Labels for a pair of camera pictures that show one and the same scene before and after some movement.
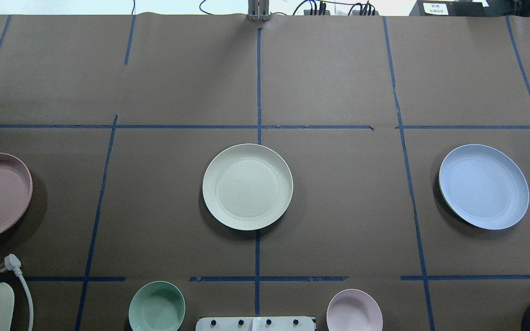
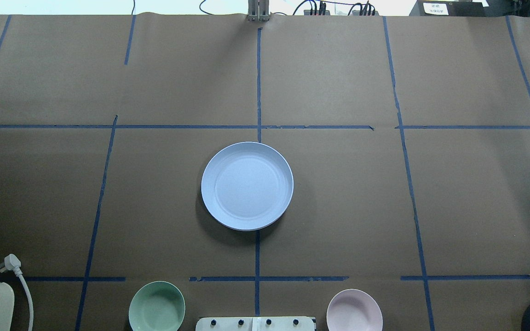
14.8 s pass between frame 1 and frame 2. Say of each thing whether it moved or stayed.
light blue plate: moved
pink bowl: stayed
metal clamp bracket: stayed
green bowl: stayed
